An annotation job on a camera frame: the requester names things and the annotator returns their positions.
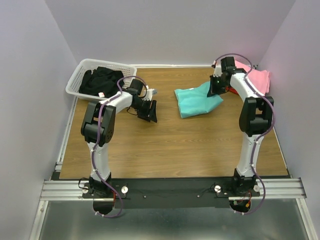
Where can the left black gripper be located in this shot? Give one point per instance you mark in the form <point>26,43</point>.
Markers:
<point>145,115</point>

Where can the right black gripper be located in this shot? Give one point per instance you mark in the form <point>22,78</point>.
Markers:
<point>210,92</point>

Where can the teal t shirt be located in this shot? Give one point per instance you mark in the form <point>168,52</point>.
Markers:
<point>194,101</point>

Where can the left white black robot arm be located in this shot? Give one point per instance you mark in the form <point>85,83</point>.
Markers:
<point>98,128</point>

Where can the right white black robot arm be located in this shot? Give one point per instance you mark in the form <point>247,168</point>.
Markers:
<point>255,121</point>

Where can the folded orange t shirt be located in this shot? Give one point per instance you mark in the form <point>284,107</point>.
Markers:
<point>232,90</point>

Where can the folded pink t shirt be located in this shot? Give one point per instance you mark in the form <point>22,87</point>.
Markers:
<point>260,80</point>

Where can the black t shirt in basket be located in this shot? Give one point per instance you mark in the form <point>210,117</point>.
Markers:
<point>101,80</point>

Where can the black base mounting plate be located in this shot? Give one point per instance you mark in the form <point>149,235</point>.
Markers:
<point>164,193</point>

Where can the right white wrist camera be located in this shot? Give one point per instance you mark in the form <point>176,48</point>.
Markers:
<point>217,70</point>

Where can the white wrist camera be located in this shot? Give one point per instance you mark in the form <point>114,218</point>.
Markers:
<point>149,94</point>
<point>217,70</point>

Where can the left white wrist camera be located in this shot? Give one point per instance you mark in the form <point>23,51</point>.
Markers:
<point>149,94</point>

